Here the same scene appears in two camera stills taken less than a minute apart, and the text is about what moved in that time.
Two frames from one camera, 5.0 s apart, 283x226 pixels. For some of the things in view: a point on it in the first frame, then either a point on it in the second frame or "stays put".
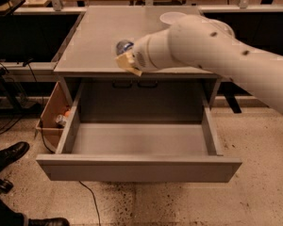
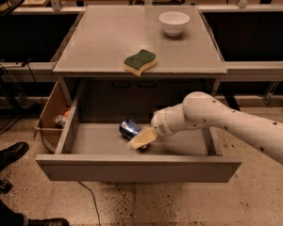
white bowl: [172, 17] stays put
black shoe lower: [48, 221] stays put
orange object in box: [67, 113] stays put
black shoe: [3, 157] stays put
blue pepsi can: [123, 46] → [129, 128]
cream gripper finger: [125, 61] → [142, 138]
